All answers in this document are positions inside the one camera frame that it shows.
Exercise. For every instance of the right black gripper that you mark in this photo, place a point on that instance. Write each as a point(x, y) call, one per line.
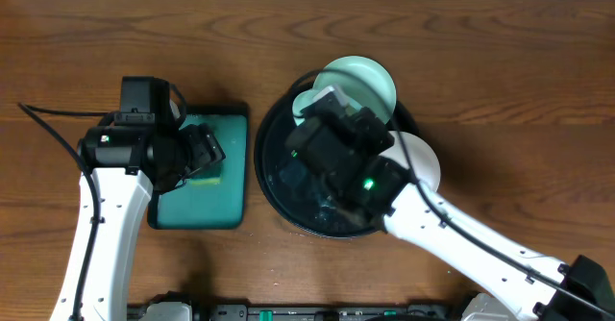
point(317, 132)

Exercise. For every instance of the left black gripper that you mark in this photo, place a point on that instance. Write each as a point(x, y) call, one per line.
point(203, 149)

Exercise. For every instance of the green yellow sponge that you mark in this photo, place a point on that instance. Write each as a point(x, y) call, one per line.
point(212, 175)

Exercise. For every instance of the mint plate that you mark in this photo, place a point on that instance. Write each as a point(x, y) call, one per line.
point(365, 81)
point(302, 101)

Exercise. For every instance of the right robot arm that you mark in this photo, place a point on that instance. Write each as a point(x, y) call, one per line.
point(530, 285)

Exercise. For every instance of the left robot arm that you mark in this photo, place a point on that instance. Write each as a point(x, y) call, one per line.
point(133, 155)

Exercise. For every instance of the black round tray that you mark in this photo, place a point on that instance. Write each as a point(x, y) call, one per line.
point(305, 200)

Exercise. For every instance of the green rectangular sponge tray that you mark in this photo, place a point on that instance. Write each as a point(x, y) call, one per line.
point(210, 207)

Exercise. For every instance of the white plate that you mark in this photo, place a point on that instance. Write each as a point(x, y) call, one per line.
point(423, 159)

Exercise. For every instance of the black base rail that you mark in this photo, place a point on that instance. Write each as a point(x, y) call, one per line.
point(273, 313)

